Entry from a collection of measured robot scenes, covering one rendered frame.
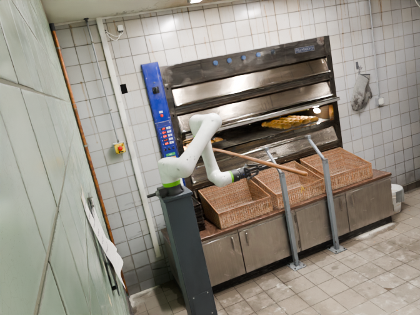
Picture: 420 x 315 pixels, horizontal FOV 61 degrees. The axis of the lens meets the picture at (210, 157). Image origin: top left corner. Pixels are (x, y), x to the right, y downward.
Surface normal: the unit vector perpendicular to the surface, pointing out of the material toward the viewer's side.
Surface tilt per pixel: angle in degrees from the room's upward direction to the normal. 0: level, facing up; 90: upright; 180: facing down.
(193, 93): 69
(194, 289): 90
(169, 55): 90
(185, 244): 90
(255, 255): 90
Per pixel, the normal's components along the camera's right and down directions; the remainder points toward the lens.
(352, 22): 0.34, 0.14
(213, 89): 0.26, -0.20
